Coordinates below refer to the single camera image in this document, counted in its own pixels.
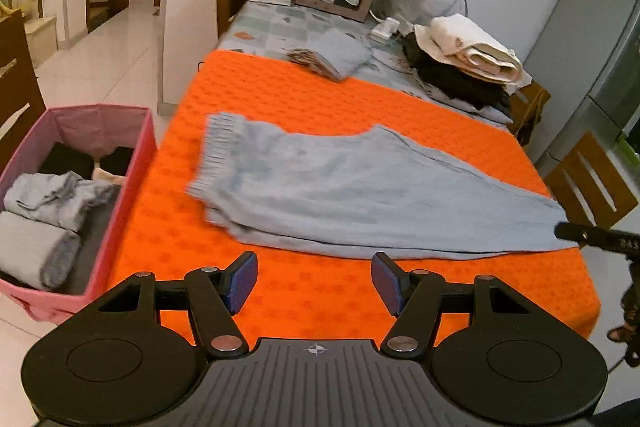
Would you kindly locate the beige garment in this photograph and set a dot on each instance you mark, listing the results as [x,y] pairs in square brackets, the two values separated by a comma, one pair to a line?
[107,177]

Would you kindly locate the pink fabric storage box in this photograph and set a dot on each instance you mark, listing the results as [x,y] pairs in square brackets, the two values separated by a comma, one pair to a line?
[100,117]

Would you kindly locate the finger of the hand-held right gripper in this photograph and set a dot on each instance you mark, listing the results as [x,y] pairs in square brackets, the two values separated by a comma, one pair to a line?
[600,238]

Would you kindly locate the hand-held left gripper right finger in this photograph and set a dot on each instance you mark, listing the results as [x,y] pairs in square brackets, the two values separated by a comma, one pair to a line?
[387,284]

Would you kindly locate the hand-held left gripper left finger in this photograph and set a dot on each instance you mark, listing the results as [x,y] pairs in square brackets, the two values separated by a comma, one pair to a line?
[245,282]

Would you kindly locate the folded grey garment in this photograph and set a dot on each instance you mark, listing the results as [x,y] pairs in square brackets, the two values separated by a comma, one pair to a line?
[475,109]

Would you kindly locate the low beige cabinet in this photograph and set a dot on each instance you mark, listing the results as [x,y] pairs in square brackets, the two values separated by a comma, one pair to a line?
[42,37]

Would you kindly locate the crumpled grey garment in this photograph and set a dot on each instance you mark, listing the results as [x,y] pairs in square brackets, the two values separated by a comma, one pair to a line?
[50,197]

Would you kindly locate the folded grey cloth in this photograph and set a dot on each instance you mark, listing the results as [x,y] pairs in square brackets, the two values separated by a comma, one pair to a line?
[340,52]

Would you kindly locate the rolled grey garment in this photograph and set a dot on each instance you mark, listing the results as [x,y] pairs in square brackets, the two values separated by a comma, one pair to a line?
[30,247]

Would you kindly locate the orange patterned mat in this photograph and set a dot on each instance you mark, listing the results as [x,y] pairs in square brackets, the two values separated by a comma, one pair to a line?
[300,97]

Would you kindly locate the folded black garment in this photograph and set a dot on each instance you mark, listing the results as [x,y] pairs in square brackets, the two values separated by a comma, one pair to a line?
[445,79]

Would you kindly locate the folded cream blanket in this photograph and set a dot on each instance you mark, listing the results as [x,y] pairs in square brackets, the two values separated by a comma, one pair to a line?
[465,32]

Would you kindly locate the white power strip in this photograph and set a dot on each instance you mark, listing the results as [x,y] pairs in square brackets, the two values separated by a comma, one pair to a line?
[384,31]

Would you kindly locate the light grey pants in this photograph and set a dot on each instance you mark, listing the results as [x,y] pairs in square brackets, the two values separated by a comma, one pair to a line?
[350,192]

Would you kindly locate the grey refrigerator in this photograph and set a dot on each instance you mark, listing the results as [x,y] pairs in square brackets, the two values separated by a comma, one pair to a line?
[590,47]

